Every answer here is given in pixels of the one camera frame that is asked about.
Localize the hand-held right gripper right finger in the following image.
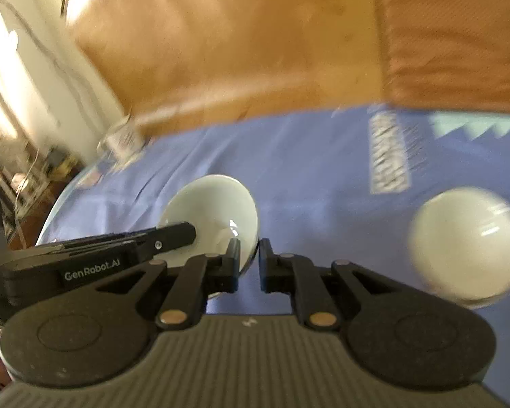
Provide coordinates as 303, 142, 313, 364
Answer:
259, 238, 404, 332

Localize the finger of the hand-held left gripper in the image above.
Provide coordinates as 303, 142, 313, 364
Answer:
62, 222, 197, 264

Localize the cluttered low shelf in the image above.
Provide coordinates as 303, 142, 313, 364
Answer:
0, 134, 82, 249

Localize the blue printed blanket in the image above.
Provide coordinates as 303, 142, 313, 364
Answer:
38, 102, 510, 406

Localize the floral white bowl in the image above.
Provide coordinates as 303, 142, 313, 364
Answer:
157, 174, 260, 300

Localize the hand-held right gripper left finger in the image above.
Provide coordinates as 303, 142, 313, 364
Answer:
96, 238, 241, 332

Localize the plain white bowl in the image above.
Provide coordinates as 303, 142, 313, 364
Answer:
408, 186, 510, 309

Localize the dark brown sofa cushion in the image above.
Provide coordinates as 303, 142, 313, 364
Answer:
372, 0, 510, 116

